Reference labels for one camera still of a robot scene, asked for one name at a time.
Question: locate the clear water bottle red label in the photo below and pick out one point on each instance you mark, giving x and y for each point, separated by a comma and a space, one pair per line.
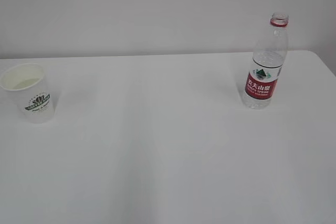
267, 62

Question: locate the white paper cup green logo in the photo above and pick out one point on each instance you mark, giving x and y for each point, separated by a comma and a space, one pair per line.
27, 88

